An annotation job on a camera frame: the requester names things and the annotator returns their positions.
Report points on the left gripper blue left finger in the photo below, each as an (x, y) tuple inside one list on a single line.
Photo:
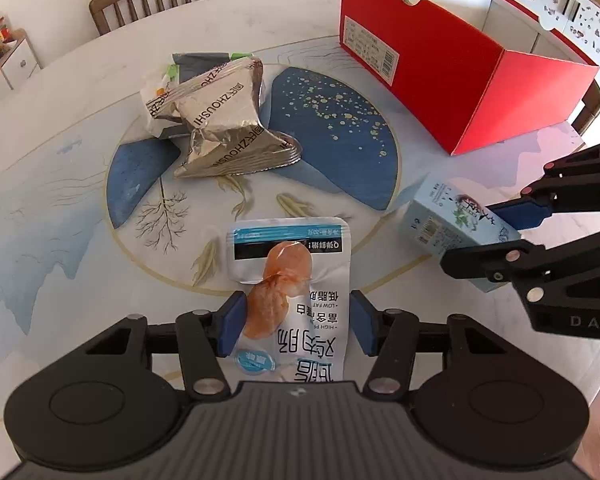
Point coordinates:
[(216, 331)]

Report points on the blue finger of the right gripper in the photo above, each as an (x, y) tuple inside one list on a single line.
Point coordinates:
[(523, 213), (484, 261)]

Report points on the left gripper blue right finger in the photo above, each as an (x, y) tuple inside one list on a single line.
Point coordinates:
[(390, 330)]

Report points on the light blue carton box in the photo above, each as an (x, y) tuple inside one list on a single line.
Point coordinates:
[(438, 217)]

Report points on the chicken breast white pouch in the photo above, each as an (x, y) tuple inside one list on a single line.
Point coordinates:
[(297, 274)]

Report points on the silver foil snack bag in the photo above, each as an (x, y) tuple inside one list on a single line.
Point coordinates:
[(220, 112)]

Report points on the white green blue pouch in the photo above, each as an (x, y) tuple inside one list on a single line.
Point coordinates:
[(181, 67)]

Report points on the brown wooden chair right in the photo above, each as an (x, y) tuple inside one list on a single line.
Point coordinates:
[(590, 110)]

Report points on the red cardboard shoe box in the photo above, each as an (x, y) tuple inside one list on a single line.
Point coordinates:
[(473, 72)]

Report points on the round blue placemat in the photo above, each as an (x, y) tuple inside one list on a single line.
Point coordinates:
[(347, 147)]

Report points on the white drawer sideboard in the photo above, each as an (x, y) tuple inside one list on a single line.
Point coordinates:
[(18, 64)]

